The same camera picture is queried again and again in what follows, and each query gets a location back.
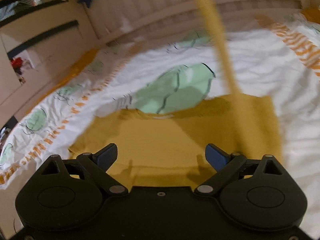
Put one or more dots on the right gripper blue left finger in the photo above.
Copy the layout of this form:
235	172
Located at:
105	157

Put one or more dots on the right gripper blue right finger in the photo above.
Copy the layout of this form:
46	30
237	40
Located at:
216	157

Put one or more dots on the mustard yellow knit sweater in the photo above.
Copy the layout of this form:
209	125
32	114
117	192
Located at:
167	149

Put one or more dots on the orange bed sheet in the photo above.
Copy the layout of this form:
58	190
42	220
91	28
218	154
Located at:
74	70

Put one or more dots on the white leaf-print duvet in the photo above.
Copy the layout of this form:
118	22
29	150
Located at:
271	57

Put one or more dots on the cream shelf unit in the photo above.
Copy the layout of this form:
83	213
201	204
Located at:
38	47

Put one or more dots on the cream wooden headboard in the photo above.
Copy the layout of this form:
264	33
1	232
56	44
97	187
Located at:
114	18

